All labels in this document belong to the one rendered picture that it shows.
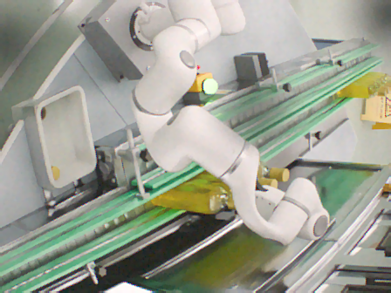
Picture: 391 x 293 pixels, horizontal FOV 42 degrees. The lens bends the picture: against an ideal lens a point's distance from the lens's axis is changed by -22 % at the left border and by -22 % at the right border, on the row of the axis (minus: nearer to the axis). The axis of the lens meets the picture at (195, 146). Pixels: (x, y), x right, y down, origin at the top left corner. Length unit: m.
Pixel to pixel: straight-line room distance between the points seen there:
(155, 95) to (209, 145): 0.14
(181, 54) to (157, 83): 0.07
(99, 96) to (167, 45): 0.53
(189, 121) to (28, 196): 0.57
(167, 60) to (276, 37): 1.19
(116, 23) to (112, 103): 0.26
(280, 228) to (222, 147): 0.20
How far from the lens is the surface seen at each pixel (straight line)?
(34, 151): 1.47
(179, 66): 1.13
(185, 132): 1.11
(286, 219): 1.18
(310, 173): 2.02
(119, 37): 1.55
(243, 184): 1.14
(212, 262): 1.47
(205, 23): 1.29
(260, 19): 2.22
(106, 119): 1.67
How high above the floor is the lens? 2.02
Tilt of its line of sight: 41 degrees down
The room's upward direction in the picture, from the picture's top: 94 degrees clockwise
